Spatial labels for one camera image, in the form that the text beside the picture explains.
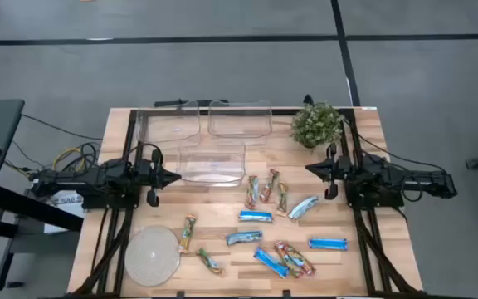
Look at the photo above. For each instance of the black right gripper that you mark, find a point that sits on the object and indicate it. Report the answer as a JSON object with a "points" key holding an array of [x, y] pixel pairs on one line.
{"points": [[338, 170]]}

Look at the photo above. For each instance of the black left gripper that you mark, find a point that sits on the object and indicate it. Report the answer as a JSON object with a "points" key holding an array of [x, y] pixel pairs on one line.
{"points": [[156, 176]]}

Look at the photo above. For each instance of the blue silver granola bar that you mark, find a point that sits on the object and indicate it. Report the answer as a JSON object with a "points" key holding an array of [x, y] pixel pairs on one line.
{"points": [[303, 207], [244, 238]]}

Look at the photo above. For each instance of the green orange granola bar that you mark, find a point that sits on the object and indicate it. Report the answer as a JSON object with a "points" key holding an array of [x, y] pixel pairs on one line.
{"points": [[210, 261], [187, 233], [281, 199]]}

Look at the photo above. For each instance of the red green granola bar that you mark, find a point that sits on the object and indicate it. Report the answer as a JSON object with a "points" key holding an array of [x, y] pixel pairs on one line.
{"points": [[304, 261], [269, 186], [287, 261], [252, 192]]}

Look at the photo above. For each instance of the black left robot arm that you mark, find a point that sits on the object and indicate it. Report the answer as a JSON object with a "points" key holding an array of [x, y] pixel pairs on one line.
{"points": [[77, 180]]}

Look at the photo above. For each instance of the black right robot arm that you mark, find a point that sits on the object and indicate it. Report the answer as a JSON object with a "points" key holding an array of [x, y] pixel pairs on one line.
{"points": [[409, 182]]}

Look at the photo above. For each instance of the clear plastic bin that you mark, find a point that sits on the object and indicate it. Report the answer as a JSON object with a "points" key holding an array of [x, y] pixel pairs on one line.
{"points": [[212, 166], [168, 124], [239, 122]]}

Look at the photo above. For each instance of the green potted plant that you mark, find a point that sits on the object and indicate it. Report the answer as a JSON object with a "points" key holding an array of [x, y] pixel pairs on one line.
{"points": [[315, 124]]}

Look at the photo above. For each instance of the round woven beige mat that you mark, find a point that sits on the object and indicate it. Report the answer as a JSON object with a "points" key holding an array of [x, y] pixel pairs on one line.
{"points": [[152, 256]]}

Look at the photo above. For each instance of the white labelled box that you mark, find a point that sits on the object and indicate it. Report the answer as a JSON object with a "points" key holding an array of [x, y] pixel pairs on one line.
{"points": [[66, 199]]}

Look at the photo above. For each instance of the black table edge clamp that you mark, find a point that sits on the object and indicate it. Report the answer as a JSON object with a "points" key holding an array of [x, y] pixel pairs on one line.
{"points": [[180, 294], [286, 294]]}

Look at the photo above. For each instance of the black desk leg beam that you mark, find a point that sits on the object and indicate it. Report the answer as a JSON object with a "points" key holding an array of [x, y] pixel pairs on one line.
{"points": [[35, 207]]}

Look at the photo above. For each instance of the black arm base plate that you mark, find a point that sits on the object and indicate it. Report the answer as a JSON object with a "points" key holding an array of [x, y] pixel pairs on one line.
{"points": [[388, 201], [98, 203]]}

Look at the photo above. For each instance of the black aluminium table frame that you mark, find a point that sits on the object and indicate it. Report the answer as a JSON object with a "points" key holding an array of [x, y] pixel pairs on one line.
{"points": [[133, 112]]}

